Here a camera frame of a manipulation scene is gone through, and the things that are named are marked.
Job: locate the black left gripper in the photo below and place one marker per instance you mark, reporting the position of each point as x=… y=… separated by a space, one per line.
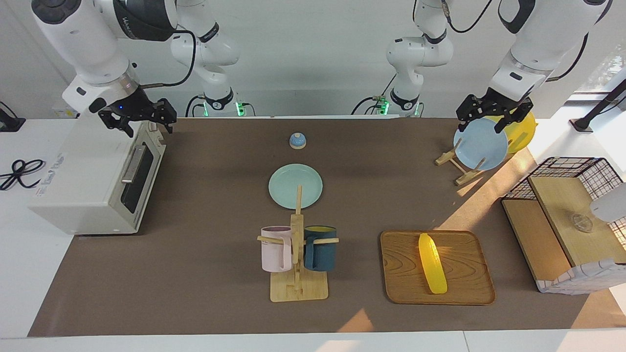
x=499 y=103

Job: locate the dark blue mug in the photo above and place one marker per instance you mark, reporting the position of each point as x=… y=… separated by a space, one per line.
x=320 y=254

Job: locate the wooden mug tree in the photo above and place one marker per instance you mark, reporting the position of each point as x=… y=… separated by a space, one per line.
x=298 y=288

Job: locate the black angled stand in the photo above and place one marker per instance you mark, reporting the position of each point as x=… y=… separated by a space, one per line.
x=599 y=107

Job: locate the yellow plate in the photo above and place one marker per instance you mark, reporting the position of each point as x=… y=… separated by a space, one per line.
x=523 y=134

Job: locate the teal green plate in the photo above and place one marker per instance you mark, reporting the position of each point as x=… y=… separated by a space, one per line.
x=286 y=188

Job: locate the wooden plate rack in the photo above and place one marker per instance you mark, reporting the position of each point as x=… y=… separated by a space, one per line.
x=464 y=177

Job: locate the yellow banana toy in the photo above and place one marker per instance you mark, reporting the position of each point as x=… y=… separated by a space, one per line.
x=433 y=264

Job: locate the cream toaster oven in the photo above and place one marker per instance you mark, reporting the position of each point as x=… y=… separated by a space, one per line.
x=73 y=186

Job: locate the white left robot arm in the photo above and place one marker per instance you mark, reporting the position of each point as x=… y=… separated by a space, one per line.
x=547 y=34

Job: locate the pink mug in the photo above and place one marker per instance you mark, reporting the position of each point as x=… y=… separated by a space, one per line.
x=274 y=252

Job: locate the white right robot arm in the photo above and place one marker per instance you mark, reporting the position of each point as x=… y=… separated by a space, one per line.
x=83 y=44

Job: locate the blue dome bell wooden knob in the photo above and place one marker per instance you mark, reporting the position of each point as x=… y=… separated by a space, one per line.
x=298 y=141

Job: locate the small clear glass object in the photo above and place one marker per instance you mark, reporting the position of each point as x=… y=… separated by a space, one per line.
x=582 y=223

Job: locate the brown table mat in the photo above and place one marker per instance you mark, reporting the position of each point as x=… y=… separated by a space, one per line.
x=195 y=274

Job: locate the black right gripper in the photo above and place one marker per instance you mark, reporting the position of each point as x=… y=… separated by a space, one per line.
x=131 y=106

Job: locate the light blue plate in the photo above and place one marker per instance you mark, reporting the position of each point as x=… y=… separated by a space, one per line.
x=481 y=146

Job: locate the white rounded object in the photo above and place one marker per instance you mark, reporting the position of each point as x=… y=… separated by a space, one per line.
x=609 y=205

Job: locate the wooden serving tray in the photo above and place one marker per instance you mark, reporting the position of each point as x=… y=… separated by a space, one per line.
x=464 y=278

